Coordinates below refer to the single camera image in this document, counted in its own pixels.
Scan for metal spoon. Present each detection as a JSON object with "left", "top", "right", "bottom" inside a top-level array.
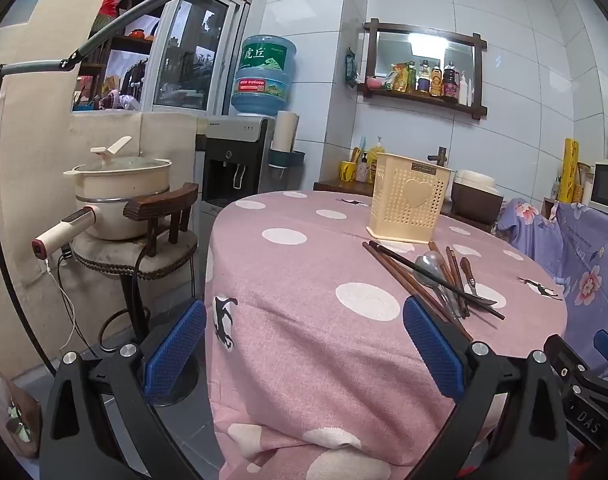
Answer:
[{"left": 415, "top": 251, "right": 462, "bottom": 320}]

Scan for paper towel roll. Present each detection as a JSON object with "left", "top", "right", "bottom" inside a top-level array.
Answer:
[{"left": 274, "top": 110, "right": 299, "bottom": 153}]

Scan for white cable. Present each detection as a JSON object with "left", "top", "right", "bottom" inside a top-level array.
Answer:
[{"left": 43, "top": 259, "right": 81, "bottom": 352}]

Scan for yellow soap bottle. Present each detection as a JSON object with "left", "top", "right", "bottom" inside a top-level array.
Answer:
[{"left": 368, "top": 136, "right": 386, "bottom": 183}]

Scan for cream perforated utensil holder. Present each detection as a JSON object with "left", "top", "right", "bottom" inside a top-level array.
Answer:
[{"left": 366, "top": 152, "right": 457, "bottom": 242}]

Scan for wooden display shelf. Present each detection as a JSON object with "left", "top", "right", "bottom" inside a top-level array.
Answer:
[{"left": 73, "top": 0, "right": 165, "bottom": 112}]

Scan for black chopstick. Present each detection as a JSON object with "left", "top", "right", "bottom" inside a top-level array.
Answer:
[
  {"left": 368, "top": 240, "right": 505, "bottom": 321},
  {"left": 381, "top": 252, "right": 505, "bottom": 321}
]

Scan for dark sauce bottle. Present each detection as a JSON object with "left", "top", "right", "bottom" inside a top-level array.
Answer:
[{"left": 442, "top": 61, "right": 459, "bottom": 101}]

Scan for yellow paper roll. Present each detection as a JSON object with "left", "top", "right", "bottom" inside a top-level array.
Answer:
[{"left": 558, "top": 137, "right": 580, "bottom": 203}]

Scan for blue water bottle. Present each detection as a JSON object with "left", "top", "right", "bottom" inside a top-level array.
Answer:
[{"left": 230, "top": 35, "right": 298, "bottom": 117}]

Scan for wooden-handled metal utensil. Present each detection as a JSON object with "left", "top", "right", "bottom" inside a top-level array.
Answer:
[{"left": 460, "top": 256, "right": 498, "bottom": 308}]

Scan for water dispenser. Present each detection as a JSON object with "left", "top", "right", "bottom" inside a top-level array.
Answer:
[{"left": 194, "top": 115, "right": 276, "bottom": 231}]

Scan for blue wall holder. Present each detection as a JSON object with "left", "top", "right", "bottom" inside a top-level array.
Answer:
[{"left": 269, "top": 149, "right": 305, "bottom": 168}]

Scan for grey boom stand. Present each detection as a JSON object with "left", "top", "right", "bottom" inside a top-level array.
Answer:
[{"left": 0, "top": 0, "right": 199, "bottom": 381}]

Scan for brown wooden chopstick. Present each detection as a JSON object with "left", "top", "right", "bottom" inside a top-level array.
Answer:
[
  {"left": 369, "top": 241, "right": 462, "bottom": 326},
  {"left": 451, "top": 247, "right": 472, "bottom": 317},
  {"left": 362, "top": 241, "right": 473, "bottom": 342},
  {"left": 428, "top": 241, "right": 459, "bottom": 318},
  {"left": 445, "top": 246, "right": 468, "bottom": 318}
]

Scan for wooden sink counter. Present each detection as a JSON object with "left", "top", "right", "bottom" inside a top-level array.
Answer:
[{"left": 314, "top": 180, "right": 375, "bottom": 199}]

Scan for dark wooden chair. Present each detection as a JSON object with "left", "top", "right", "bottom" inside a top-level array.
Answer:
[{"left": 71, "top": 182, "right": 201, "bottom": 356}]

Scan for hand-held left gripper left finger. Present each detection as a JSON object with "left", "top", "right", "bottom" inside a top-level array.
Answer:
[{"left": 38, "top": 299, "right": 208, "bottom": 480}]

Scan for pink polka-dot tablecloth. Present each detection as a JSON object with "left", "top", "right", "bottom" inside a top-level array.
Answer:
[{"left": 204, "top": 190, "right": 569, "bottom": 480}]

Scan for purple floral cloth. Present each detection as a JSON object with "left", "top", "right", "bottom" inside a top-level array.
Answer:
[{"left": 496, "top": 197, "right": 608, "bottom": 386}]

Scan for brown round object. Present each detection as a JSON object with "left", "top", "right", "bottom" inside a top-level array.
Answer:
[{"left": 0, "top": 364, "right": 42, "bottom": 461}]

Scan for cream electric cooking pot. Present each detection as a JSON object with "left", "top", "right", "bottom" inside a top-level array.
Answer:
[{"left": 31, "top": 136, "right": 173, "bottom": 261}]

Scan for wooden-framed mirror shelf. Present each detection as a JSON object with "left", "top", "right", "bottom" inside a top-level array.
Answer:
[{"left": 359, "top": 19, "right": 488, "bottom": 121}]

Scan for glass window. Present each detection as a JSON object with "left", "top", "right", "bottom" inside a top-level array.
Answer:
[{"left": 151, "top": 0, "right": 249, "bottom": 113}]

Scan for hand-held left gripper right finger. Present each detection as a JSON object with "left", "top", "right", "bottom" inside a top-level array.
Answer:
[{"left": 403, "top": 296, "right": 569, "bottom": 480}]

